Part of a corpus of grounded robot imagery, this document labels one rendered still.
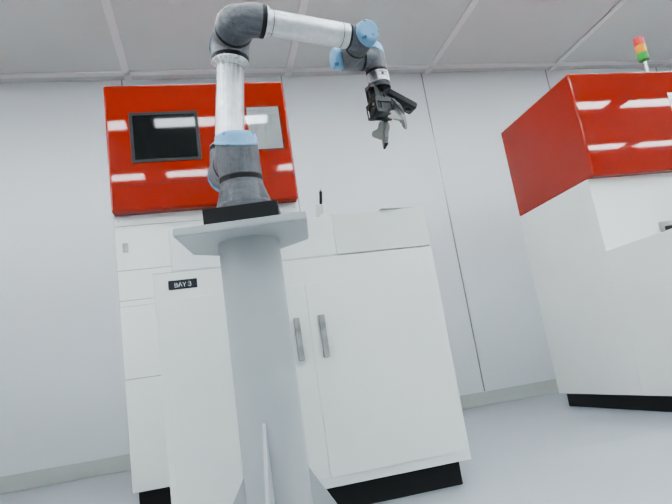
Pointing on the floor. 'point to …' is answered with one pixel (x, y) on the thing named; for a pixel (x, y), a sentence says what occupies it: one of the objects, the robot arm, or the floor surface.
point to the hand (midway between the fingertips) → (396, 140)
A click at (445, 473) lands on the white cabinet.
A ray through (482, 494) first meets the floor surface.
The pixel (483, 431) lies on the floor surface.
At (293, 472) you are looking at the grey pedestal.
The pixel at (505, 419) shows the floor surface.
